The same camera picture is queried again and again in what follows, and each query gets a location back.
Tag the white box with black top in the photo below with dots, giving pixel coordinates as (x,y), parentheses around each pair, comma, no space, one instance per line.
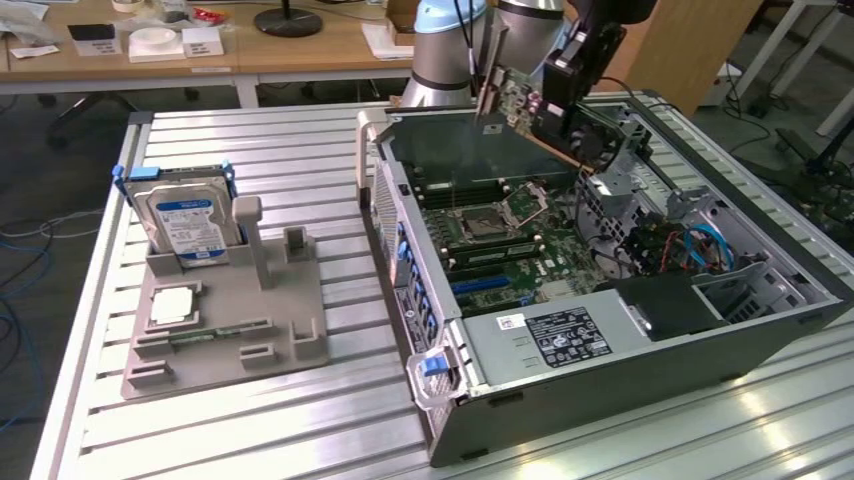
(95,40)

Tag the silver CPU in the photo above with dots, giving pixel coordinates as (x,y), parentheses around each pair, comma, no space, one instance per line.
(173,305)

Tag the black chair base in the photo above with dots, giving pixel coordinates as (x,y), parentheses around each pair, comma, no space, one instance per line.
(87,107)

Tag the black open PC case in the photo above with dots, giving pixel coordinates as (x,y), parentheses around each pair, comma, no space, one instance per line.
(600,400)

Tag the CPU socket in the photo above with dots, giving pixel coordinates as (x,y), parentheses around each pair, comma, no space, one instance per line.
(482,222)

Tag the blue expansion slot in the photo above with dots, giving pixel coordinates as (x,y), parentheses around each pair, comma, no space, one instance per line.
(479,286)

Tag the wooden desk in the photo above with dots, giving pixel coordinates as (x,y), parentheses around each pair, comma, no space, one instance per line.
(300,50)

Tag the green graphics card with fan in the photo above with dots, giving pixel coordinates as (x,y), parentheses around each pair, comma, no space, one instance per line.
(516,100)

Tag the green motherboard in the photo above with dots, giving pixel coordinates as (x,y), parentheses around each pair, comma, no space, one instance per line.
(567,255)

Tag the silver chipset heatsink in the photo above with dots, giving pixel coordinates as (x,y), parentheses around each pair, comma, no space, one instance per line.
(556,291)

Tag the black round lamp base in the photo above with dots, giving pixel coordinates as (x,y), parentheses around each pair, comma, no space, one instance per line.
(288,22)

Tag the grey power supply unit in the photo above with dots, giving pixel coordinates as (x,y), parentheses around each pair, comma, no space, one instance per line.
(487,350)

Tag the plain white box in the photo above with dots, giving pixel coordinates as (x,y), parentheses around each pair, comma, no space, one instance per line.
(201,42)

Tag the silver disk bay cage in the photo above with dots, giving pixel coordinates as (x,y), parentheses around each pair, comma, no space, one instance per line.
(614,195)

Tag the clear plastic bag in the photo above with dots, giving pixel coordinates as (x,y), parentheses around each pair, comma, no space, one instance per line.
(23,22)

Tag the brown cardboard box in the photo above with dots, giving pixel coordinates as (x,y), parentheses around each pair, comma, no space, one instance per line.
(400,17)

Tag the installed RAM stick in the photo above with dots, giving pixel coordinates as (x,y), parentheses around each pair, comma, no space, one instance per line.
(494,251)

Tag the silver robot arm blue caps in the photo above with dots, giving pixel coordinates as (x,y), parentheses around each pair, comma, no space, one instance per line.
(436,65)

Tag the blue case latch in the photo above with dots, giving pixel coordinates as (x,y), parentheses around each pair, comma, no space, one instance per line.
(432,365)

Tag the black equipment stand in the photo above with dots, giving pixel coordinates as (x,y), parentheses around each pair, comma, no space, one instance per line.
(827,165)

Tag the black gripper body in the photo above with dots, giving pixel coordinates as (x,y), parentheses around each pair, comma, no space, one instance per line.
(616,12)

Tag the white desk frame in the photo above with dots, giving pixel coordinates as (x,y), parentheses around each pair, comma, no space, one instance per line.
(781,45)

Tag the grey parts rack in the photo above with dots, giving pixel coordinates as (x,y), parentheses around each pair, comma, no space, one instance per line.
(227,310)

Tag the white round tape holder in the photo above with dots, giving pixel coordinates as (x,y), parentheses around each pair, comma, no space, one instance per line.
(155,45)

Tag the hard disk with blue caddy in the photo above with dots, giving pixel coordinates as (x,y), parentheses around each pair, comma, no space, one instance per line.
(187,220)

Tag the green RAM stick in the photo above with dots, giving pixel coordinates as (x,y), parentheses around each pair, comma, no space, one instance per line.
(200,334)

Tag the white paper label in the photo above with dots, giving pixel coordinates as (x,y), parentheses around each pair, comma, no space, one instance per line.
(33,51)

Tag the white foam sheets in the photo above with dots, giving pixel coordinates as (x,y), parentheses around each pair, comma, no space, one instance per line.
(387,42)

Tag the metal socket cover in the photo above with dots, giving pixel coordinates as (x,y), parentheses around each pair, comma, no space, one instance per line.
(527,205)

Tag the wooden cabinet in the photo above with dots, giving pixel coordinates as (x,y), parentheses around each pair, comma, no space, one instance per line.
(694,50)

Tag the red packet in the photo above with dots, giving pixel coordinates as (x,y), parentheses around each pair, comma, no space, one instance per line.
(207,16)

